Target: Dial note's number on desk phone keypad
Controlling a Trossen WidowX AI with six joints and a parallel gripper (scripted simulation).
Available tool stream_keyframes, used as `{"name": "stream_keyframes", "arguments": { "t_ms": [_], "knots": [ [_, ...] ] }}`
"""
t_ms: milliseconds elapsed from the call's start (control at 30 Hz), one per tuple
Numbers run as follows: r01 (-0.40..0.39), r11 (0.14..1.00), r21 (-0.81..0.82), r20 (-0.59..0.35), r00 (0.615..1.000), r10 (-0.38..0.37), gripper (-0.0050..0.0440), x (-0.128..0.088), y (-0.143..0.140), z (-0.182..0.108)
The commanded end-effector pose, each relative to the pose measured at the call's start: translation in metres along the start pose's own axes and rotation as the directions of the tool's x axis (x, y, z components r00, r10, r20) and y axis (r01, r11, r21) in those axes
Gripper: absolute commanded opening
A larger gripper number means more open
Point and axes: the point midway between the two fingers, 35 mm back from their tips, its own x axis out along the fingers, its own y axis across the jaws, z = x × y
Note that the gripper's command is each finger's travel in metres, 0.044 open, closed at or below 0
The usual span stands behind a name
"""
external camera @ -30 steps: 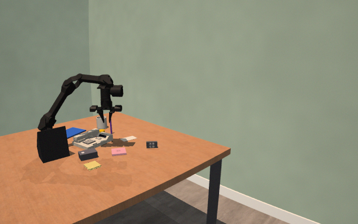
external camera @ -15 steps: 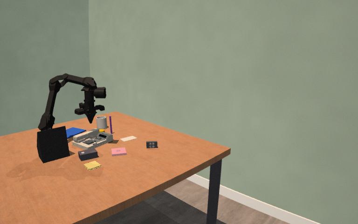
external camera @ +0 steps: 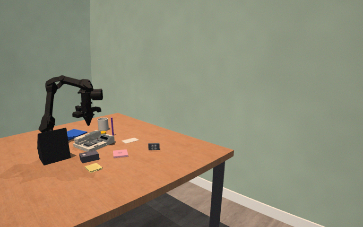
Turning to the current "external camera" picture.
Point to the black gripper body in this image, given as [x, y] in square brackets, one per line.
[86, 109]

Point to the black phone keypad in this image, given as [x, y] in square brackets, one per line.
[90, 143]

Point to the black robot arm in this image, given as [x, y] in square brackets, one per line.
[86, 90]

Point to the grey cylindrical cup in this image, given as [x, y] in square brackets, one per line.
[103, 124]

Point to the yellow sticky note pad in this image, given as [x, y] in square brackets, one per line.
[93, 167]

